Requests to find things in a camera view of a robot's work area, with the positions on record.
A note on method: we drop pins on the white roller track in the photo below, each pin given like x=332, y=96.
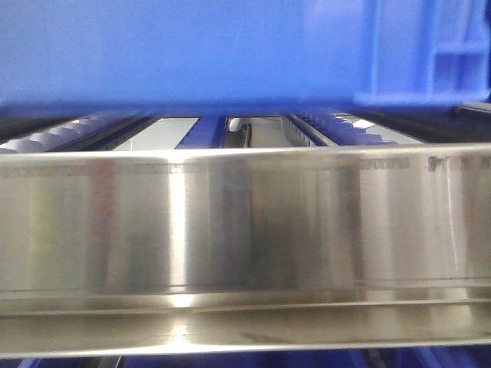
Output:
x=339, y=129
x=90, y=133

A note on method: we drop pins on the right white roller track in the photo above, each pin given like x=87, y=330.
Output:
x=339, y=129

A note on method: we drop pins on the left white roller track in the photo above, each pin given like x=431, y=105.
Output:
x=90, y=133

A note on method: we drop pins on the large blue bin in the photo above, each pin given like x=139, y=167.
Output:
x=192, y=58

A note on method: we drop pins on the steel front shelf rail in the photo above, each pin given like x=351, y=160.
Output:
x=193, y=250

